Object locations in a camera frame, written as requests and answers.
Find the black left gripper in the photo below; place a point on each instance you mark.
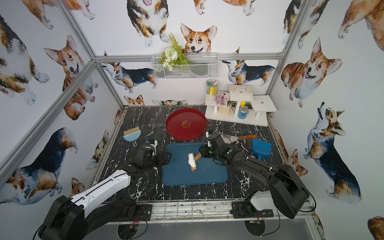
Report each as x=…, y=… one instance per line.
x=162, y=157

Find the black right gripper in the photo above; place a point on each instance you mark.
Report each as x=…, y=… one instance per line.
x=207, y=150

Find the white dough piece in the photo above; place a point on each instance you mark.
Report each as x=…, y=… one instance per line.
x=191, y=161

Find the wooden dough roller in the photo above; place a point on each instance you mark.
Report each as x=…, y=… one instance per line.
x=198, y=156

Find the blue rectangular tray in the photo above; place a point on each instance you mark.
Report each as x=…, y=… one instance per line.
x=178, y=172

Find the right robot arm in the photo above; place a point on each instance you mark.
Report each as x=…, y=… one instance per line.
x=286, y=192

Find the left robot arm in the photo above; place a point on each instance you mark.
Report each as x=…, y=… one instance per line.
x=75, y=217

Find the round red tray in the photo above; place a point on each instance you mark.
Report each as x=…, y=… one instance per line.
x=186, y=124

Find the blue bottle yellow cap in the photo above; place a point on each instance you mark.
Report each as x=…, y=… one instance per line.
x=243, y=111

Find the blue dustpan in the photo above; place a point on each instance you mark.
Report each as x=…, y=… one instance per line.
x=261, y=149

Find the purple flower pot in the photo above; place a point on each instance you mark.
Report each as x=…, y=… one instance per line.
x=223, y=102

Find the white tiered shelf stand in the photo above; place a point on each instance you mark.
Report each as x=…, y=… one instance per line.
x=249, y=109

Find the yellow green can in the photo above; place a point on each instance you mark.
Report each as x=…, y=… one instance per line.
x=212, y=87

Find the artificial green white plant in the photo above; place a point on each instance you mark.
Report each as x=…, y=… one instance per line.
x=173, y=56

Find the metal scraper wooden handle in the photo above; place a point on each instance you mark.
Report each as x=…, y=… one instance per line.
x=231, y=139

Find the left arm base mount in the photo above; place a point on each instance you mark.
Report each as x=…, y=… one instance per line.
x=141, y=212

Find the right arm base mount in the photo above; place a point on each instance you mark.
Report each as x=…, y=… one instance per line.
x=243, y=210

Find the white wire wall basket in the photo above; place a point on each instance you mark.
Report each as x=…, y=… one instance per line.
x=202, y=66

